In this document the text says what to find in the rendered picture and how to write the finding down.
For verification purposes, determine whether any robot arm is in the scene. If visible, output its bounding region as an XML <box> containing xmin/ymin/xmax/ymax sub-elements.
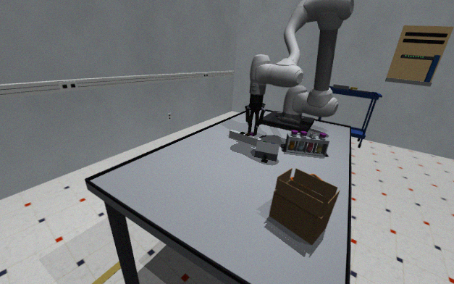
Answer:
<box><xmin>249</xmin><ymin>0</ymin><xmax>354</xmax><ymax>124</ymax></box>

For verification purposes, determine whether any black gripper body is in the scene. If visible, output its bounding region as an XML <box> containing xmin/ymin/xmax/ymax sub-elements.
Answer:
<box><xmin>249</xmin><ymin>94</ymin><xmax>264</xmax><ymax>112</ymax></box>

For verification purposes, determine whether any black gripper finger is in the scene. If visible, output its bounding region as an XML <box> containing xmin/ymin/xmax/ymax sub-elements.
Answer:
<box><xmin>245</xmin><ymin>105</ymin><xmax>254</xmax><ymax>134</ymax></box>
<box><xmin>253</xmin><ymin>107</ymin><xmax>266</xmax><ymax>135</ymax></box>

